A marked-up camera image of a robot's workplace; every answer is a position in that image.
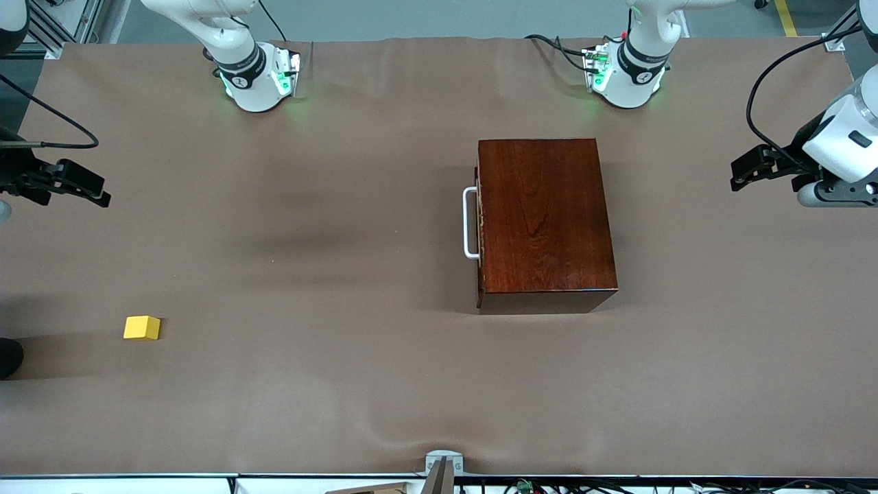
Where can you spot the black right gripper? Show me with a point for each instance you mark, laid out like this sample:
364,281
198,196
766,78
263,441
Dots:
15,169

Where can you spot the dark wooden drawer cabinet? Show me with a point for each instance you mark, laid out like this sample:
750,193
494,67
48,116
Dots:
549,219

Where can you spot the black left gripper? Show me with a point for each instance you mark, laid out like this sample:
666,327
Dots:
798,147

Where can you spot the light wood board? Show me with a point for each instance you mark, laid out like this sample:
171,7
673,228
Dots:
374,489

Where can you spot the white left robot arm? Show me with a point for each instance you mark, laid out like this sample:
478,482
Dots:
638,75

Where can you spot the aluminium frame profile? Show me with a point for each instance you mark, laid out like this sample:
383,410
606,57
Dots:
844,27
51,31

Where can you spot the yellow block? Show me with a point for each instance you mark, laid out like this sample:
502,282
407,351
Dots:
140,329

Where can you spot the brown table cloth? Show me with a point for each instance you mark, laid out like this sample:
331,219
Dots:
274,384

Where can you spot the black round object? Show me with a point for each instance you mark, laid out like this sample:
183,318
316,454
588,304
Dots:
8,358

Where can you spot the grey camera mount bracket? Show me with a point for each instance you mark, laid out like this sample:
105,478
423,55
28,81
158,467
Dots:
444,458

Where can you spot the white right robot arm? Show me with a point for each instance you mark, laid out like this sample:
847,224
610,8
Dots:
254,89

